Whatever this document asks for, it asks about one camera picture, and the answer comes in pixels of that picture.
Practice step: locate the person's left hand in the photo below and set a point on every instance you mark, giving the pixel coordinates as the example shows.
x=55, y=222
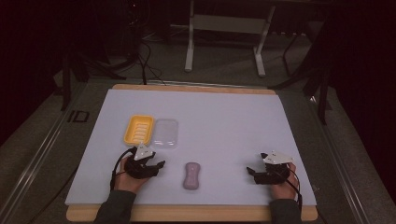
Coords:
x=129, y=183

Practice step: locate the person's right hand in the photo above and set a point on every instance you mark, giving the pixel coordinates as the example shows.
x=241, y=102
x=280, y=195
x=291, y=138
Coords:
x=283, y=188

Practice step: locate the metal floor rail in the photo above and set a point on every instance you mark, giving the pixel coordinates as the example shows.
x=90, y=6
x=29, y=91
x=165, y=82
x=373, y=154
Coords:
x=34, y=161
x=339, y=161

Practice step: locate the white metal stand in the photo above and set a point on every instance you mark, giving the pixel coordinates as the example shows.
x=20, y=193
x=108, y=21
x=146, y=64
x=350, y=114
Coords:
x=229, y=24

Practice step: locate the clear plastic lid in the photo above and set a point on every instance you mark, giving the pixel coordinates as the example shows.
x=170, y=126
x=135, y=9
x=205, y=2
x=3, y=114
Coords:
x=165, y=133

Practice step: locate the yellow soap dish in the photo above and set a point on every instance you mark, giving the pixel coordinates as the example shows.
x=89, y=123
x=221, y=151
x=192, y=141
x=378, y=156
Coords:
x=138, y=130

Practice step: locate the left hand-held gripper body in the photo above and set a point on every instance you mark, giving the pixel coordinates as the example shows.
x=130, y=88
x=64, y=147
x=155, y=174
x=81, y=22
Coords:
x=139, y=164

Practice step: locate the wooden table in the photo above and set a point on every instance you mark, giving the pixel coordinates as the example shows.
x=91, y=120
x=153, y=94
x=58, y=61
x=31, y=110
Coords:
x=186, y=213

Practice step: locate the purple soap bar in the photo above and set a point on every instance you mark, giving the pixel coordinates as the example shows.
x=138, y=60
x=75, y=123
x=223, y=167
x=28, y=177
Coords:
x=191, y=175

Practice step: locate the white table mat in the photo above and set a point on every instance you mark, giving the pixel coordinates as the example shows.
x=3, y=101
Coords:
x=218, y=124

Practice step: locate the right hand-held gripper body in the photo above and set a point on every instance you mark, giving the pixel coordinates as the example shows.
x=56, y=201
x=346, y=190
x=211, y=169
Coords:
x=275, y=169

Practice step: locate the black stand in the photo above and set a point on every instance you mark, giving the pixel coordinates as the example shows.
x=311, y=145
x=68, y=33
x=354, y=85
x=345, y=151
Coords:
x=79, y=67
x=314, y=74

